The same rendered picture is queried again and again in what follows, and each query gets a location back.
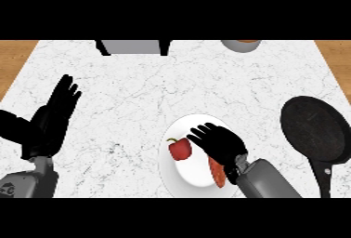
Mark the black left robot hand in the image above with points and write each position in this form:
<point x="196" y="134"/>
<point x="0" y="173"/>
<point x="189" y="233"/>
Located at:
<point x="50" y="124"/>

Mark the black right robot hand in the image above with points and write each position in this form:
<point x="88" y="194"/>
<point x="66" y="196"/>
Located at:
<point x="221" y="144"/>

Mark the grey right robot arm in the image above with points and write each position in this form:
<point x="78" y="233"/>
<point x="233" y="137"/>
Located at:
<point x="262" y="178"/>

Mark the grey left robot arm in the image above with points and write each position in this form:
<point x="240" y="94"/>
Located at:
<point x="31" y="179"/>

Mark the white round plate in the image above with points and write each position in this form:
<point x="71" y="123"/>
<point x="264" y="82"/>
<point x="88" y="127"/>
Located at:
<point x="193" y="173"/>

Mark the black frying pan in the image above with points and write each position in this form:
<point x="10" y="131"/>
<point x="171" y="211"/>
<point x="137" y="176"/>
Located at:
<point x="315" y="130"/>

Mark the red bell pepper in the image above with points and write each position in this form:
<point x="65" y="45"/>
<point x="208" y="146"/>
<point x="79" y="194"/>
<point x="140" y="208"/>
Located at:
<point x="180" y="149"/>

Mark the grey appliance with black legs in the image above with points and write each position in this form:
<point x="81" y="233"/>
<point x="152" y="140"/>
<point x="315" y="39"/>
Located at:
<point x="133" y="47"/>

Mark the grey round pot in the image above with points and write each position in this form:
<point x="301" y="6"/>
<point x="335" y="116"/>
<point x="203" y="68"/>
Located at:
<point x="240" y="46"/>

